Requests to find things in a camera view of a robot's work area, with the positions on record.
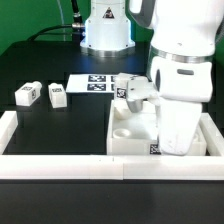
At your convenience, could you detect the white square table top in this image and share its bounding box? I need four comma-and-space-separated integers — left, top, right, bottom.
106, 100, 207, 156

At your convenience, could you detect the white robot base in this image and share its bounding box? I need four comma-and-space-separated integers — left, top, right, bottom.
80, 0, 135, 57

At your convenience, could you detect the black cable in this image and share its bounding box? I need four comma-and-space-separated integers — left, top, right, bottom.
27, 0, 86, 42

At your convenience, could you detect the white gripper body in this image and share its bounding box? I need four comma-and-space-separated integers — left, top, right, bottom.
126, 78, 202, 156

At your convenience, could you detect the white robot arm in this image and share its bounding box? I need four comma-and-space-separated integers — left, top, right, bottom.
127, 0, 224, 155

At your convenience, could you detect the white marker sheet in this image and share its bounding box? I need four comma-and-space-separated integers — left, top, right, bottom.
65, 73, 150, 95

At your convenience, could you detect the white U-shaped obstacle fence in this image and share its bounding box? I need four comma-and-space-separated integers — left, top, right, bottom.
0, 113, 224, 180

